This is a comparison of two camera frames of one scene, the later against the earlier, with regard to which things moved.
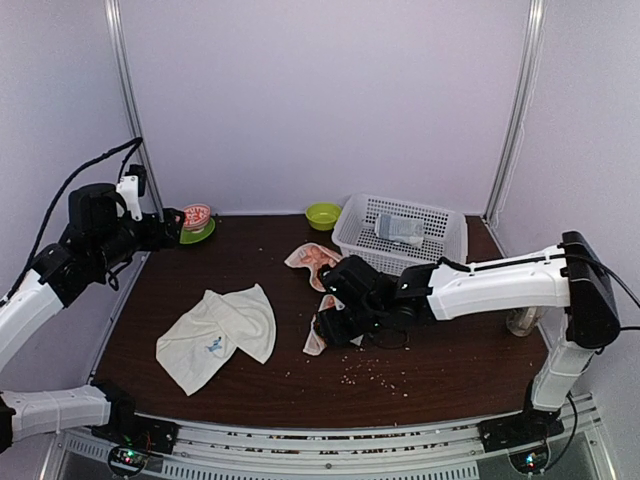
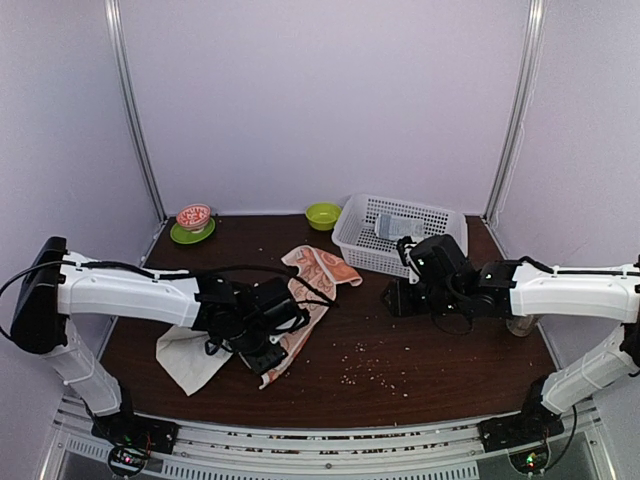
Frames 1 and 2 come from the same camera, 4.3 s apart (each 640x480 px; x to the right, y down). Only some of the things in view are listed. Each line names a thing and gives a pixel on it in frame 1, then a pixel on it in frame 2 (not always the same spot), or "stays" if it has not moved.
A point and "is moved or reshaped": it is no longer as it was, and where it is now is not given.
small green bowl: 323,216 stays
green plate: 187,237 stays
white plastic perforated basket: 445,235 stays
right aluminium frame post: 535,28 stays
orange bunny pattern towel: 314,256 is moved or reshaped
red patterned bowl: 196,217 stays
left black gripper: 154,240 to 264,363
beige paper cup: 521,320 stays
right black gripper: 332,331 to 400,306
